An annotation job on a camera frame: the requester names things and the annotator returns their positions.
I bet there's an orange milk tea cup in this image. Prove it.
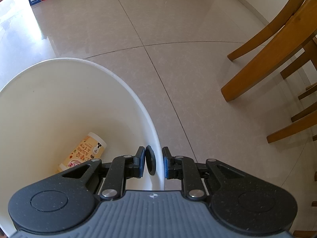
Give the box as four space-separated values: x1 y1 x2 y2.
57 132 107 173

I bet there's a white plastic trash bin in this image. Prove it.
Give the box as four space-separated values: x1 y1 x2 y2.
1 58 164 236

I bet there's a wooden chair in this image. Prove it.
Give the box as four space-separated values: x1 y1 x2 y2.
221 0 316 237

